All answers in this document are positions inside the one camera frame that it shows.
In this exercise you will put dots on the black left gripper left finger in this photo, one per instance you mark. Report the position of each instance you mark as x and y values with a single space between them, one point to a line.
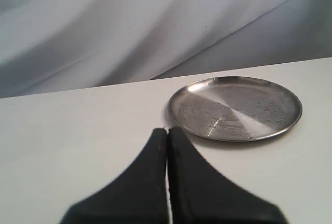
138 195

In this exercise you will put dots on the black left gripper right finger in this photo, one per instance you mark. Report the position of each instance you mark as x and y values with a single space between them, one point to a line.
201 194

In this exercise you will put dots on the round steel plate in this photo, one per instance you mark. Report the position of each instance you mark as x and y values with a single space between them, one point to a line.
234 109

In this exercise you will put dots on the white backdrop cloth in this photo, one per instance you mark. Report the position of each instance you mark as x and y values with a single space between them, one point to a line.
56 45

